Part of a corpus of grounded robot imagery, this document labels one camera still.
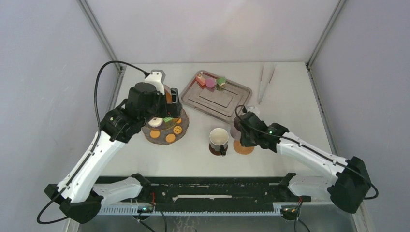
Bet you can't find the pink red cake slice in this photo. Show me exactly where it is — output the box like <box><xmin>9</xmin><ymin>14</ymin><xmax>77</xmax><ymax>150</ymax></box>
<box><xmin>195</xmin><ymin>74</ymin><xmax>206</xmax><ymax>87</ymax></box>

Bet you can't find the dark brown round coaster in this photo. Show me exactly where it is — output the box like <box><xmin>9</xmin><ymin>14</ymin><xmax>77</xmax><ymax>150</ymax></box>
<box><xmin>208</xmin><ymin>143</ymin><xmax>228</xmax><ymax>156</ymax></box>

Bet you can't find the purple glass cup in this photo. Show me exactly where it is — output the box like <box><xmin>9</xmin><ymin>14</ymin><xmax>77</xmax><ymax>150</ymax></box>
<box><xmin>230</xmin><ymin>117</ymin><xmax>241</xmax><ymax>141</ymax></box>

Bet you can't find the orange round biscuit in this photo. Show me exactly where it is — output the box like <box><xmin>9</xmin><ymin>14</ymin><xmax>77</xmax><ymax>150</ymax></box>
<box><xmin>165</xmin><ymin>133</ymin><xmax>176</xmax><ymax>143</ymax></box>
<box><xmin>150</xmin><ymin>130</ymin><xmax>161</xmax><ymax>139</ymax></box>

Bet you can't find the brown cookie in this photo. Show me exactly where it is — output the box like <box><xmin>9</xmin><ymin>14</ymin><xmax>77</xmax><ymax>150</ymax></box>
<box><xmin>164</xmin><ymin>85</ymin><xmax>173</xmax><ymax>104</ymax></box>

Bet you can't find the black mug white inside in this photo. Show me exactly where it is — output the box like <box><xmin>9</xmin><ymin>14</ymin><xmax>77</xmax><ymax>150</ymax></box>
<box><xmin>209</xmin><ymin>128</ymin><xmax>229</xmax><ymax>145</ymax></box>

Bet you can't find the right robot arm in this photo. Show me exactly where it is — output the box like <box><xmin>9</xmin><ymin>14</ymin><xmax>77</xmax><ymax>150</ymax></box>
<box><xmin>237</xmin><ymin>112</ymin><xmax>374</xmax><ymax>214</ymax></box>

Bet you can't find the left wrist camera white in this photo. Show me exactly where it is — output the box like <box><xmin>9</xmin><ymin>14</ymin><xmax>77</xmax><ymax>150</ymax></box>
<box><xmin>144</xmin><ymin>70</ymin><xmax>165</xmax><ymax>95</ymax></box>

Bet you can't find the three-tier glass dessert stand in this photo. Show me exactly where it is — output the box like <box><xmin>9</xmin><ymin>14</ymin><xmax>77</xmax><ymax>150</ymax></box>
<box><xmin>141</xmin><ymin>85</ymin><xmax>190</xmax><ymax>146</ymax></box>

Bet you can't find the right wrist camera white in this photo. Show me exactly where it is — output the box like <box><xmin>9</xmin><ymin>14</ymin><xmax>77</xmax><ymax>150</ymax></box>
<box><xmin>247</xmin><ymin>106</ymin><xmax>260</xmax><ymax>117</ymax></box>

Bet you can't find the light wooden round coaster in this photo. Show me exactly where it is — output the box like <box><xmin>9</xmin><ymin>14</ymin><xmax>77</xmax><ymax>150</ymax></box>
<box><xmin>233</xmin><ymin>140</ymin><xmax>255</xmax><ymax>155</ymax></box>

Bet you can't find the pink round cake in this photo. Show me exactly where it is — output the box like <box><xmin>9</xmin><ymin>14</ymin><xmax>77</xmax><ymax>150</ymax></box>
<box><xmin>205</xmin><ymin>78</ymin><xmax>216</xmax><ymax>89</ymax></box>

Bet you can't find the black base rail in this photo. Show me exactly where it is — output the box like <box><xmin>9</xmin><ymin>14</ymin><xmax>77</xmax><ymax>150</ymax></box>
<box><xmin>120</xmin><ymin>176</ymin><xmax>312</xmax><ymax>204</ymax></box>

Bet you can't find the white frosted donut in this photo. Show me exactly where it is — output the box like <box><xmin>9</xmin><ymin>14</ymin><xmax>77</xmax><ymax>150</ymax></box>
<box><xmin>148</xmin><ymin>117</ymin><xmax>163</xmax><ymax>128</ymax></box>

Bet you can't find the orange lotus-pattern biscuit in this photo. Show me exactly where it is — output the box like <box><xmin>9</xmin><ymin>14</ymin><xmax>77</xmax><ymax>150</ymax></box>
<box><xmin>173</xmin><ymin>126</ymin><xmax>183</xmax><ymax>134</ymax></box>

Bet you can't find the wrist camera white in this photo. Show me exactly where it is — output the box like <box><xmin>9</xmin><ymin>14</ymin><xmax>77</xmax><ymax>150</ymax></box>
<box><xmin>247</xmin><ymin>106</ymin><xmax>260</xmax><ymax>117</ymax></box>
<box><xmin>144</xmin><ymin>70</ymin><xmax>165</xmax><ymax>95</ymax></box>

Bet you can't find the left black cable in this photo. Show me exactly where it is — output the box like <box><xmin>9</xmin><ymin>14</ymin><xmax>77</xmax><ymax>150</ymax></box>
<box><xmin>36</xmin><ymin>60</ymin><xmax>151</xmax><ymax>225</ymax></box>

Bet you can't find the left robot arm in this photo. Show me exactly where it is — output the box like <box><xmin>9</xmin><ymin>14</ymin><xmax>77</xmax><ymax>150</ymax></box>
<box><xmin>44</xmin><ymin>82</ymin><xmax>182</xmax><ymax>224</ymax></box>

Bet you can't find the green round cake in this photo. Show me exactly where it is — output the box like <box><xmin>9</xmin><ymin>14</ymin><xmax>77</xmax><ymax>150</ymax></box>
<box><xmin>215</xmin><ymin>77</ymin><xmax>226</xmax><ymax>91</ymax></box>

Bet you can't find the metal serving tray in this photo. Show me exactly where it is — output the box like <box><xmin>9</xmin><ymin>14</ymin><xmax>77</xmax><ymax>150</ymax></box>
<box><xmin>179</xmin><ymin>77</ymin><xmax>252</xmax><ymax>124</ymax></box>

